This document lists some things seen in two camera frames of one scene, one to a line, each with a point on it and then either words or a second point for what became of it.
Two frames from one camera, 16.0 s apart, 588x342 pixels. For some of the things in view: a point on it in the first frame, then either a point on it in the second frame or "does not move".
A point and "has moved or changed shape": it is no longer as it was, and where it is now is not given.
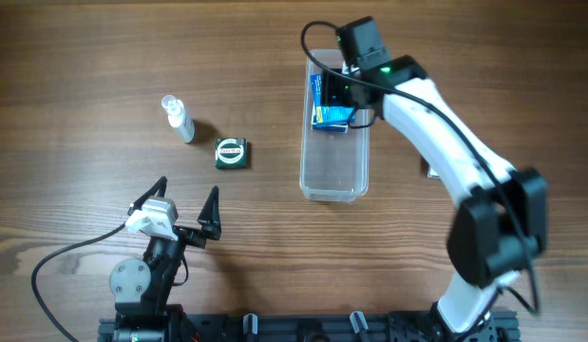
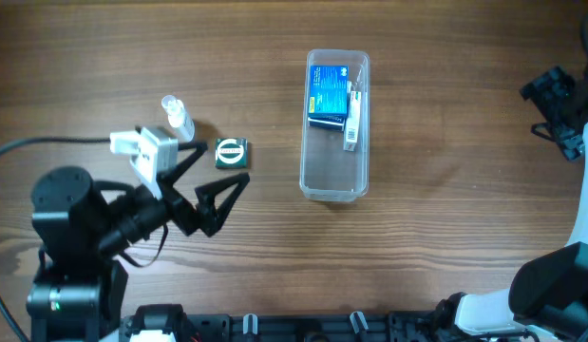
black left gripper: x=185 y=233 -> x=180 y=209
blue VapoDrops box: x=329 y=114 has moved or changed shape
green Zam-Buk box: x=231 y=153 does not move
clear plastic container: x=335 y=166 does not move
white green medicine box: x=433 y=174 -> x=352 y=122
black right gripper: x=332 y=88 -> x=560 y=106
